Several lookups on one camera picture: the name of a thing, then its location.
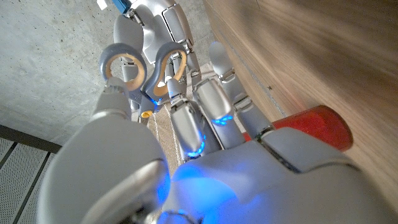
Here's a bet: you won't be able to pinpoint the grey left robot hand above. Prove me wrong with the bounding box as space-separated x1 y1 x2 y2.
36 41 398 224

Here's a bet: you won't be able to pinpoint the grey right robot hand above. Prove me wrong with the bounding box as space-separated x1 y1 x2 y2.
112 0 203 110

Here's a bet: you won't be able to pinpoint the grey orange handled scissors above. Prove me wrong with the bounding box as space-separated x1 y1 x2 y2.
98 42 189 119

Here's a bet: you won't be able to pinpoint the red plastic cup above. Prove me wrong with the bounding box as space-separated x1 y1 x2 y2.
242 105 354 152

